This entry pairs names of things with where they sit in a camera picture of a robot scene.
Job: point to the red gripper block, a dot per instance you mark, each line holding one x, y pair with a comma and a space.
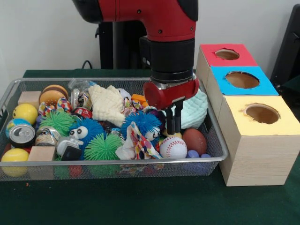
173, 93

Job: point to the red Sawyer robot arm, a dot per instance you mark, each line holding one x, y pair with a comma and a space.
164, 23

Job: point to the wooden box with three holes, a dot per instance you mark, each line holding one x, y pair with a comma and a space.
255, 159

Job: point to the shallow clear mesh bin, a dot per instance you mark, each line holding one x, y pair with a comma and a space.
93, 171

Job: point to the mint green cloth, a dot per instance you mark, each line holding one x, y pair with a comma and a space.
197, 112

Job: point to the white baseball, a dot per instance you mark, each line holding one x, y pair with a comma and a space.
173, 147

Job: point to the brown toy football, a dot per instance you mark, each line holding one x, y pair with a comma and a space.
195, 140

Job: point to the blue spiky ball with eyes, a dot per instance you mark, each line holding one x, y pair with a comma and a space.
92, 129
140, 122

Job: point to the cream white cloth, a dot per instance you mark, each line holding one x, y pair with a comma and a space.
107, 107

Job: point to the green spiky ball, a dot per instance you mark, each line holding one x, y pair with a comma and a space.
103, 147
56, 122

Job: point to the dark green table cloth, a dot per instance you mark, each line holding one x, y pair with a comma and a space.
293, 89
140, 204

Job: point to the toy hamburger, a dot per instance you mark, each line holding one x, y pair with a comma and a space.
53, 93

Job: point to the black upright panel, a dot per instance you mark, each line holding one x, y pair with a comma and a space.
288, 47

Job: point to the black soda can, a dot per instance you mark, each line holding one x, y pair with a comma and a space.
21, 135

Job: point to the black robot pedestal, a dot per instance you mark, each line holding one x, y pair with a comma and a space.
126, 47

